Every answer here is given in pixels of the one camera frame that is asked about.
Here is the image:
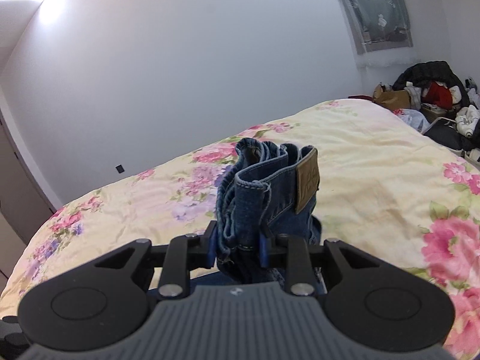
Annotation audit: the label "floral yellow bed quilt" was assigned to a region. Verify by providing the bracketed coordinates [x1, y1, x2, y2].
[1, 99, 479, 359]

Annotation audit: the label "black wall socket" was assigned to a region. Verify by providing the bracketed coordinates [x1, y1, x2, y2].
[115, 164, 125, 174]

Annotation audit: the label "brown paper bag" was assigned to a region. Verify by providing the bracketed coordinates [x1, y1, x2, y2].
[373, 84, 411, 111]

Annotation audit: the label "beige wardrobe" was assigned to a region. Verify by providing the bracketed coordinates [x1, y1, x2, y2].
[1, 122, 53, 281]

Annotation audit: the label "blue denim jeans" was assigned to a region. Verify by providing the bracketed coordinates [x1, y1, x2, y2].
[193, 138, 321, 287]

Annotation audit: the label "grey patterned curtain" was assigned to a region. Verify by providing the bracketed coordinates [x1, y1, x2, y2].
[339, 0, 413, 55]

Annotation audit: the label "pile of clothes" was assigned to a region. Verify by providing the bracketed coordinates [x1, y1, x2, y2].
[392, 61, 479, 166]

